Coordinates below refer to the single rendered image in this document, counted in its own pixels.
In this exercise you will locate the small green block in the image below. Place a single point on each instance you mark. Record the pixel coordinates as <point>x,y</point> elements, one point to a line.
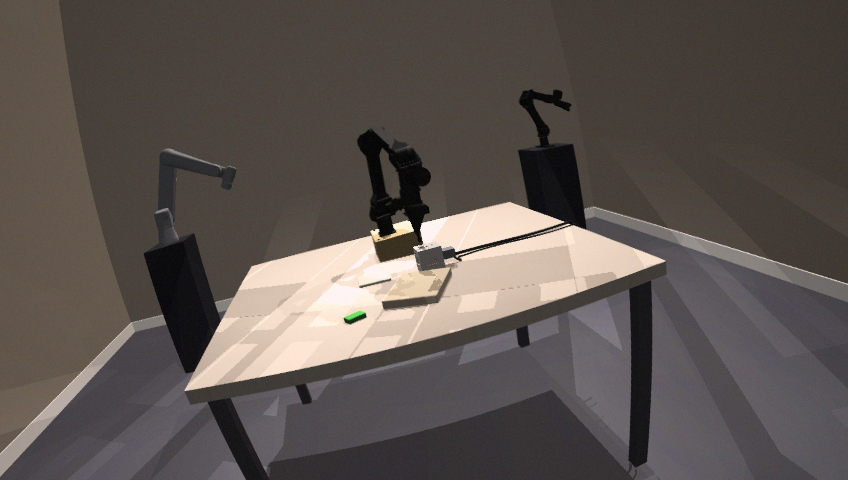
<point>357,316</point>

